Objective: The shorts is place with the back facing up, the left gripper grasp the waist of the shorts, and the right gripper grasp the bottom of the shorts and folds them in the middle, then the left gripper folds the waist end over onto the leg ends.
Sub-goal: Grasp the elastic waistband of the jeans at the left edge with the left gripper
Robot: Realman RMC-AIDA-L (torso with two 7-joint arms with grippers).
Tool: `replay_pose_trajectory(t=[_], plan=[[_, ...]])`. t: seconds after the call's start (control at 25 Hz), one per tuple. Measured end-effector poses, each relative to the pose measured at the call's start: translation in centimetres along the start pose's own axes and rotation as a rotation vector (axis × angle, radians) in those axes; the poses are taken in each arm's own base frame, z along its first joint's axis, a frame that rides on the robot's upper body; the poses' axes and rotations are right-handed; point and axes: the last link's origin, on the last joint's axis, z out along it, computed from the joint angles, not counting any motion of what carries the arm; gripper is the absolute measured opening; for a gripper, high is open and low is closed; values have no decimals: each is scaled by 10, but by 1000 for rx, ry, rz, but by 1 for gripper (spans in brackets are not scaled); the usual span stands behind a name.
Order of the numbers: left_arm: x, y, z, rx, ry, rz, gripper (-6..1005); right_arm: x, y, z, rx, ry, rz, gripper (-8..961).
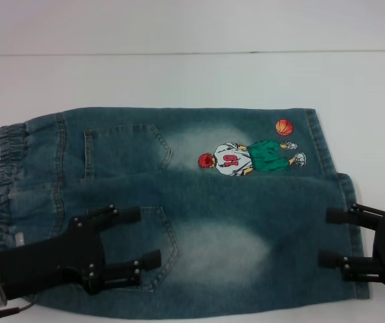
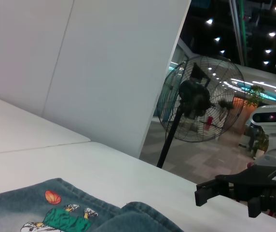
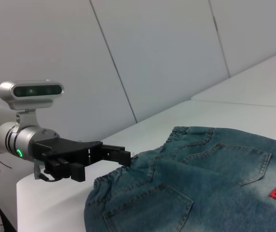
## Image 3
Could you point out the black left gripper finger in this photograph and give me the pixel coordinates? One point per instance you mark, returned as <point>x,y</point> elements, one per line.
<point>78,172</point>
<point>118,154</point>

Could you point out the blue denim shorts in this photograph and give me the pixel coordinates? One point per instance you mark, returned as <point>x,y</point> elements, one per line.
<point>200,183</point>

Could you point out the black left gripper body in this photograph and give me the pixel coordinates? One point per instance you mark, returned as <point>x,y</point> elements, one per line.
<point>63,149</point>

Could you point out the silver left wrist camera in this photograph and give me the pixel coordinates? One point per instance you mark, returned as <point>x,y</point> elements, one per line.
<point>31,93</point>

